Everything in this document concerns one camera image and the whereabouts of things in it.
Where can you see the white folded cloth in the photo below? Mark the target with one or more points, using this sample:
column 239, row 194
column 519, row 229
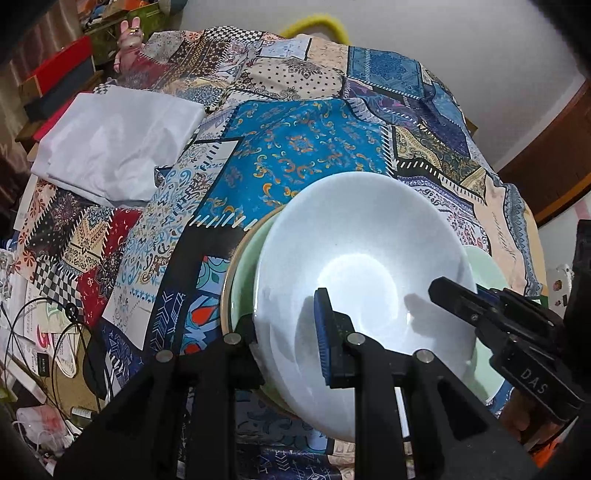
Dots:
column 115, row 138

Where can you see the red box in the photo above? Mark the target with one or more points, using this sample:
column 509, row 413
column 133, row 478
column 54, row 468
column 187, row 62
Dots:
column 60, row 60

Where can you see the red flat folder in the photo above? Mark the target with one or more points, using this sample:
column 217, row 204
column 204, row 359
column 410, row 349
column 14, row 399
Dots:
column 46, row 124

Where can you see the frosted sliding door with hearts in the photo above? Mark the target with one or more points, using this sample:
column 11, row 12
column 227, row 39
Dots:
column 563, row 230

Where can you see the green storage box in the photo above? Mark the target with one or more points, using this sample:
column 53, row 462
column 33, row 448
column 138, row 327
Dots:
column 104, row 41

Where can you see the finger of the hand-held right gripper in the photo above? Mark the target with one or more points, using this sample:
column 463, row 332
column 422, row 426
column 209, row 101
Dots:
column 490, row 295
column 457, row 300

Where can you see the pink rabbit toy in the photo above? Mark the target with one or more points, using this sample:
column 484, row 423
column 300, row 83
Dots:
column 129, row 41

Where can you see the white appliance with stickers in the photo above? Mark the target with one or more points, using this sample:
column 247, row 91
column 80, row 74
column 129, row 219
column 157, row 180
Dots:
column 558, row 286

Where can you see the dark grey box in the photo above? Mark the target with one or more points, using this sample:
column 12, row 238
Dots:
column 60, row 92

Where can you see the patchwork printed blanket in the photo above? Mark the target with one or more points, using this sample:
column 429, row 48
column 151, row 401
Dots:
column 295, row 138

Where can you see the person's right forearm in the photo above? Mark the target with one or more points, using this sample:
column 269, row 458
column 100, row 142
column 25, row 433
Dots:
column 549, row 450

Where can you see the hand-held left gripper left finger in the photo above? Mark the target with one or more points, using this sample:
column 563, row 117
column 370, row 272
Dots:
column 240, row 355

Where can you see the yellow foam arch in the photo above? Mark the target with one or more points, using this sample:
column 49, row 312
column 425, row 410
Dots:
column 318, row 21

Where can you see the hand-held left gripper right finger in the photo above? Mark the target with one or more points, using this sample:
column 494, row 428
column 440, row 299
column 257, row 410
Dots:
column 323, row 337

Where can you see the pale green plate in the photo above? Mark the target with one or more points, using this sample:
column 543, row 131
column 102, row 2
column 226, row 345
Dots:
column 242, row 286

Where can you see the person's right hand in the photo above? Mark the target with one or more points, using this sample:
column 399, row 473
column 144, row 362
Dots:
column 515, row 415

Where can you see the large white plate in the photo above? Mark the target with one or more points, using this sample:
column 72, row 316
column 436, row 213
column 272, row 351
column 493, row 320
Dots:
column 369, row 240

